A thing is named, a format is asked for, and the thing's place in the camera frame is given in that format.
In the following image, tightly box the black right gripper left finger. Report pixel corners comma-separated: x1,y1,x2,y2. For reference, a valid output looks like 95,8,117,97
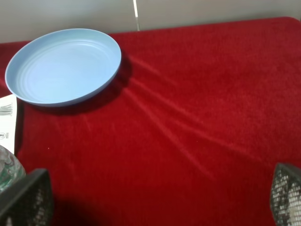
0,169,54,226

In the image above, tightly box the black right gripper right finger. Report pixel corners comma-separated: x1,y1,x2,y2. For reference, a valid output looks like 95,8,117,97
270,163,301,226

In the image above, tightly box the clear water bottle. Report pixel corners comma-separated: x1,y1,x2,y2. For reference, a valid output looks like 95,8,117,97
0,146,26,193

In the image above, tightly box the white snack pouch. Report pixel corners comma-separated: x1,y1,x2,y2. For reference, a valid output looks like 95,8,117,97
0,94,17,154

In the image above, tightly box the red velvet tablecloth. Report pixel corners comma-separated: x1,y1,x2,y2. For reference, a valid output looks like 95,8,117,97
0,16,301,226

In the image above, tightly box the light blue plastic plate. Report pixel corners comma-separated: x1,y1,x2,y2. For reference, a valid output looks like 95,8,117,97
5,28,122,107

